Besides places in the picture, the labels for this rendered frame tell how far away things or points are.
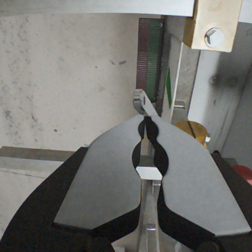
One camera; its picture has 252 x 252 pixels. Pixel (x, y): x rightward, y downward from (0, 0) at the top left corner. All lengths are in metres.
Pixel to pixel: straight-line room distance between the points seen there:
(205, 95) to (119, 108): 0.78
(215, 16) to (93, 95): 1.04
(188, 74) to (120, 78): 0.77
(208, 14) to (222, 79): 0.31
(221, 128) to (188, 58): 0.27
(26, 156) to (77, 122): 0.99
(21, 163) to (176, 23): 0.38
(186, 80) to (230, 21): 0.20
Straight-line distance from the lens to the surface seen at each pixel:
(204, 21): 0.24
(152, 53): 0.39
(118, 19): 1.10
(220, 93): 0.55
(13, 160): 0.39
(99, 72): 1.16
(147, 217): 0.75
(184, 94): 0.43
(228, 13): 0.25
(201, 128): 0.31
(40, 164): 0.36
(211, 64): 0.51
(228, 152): 0.63
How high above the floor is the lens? 1.09
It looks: 57 degrees down
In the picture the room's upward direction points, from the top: 174 degrees counter-clockwise
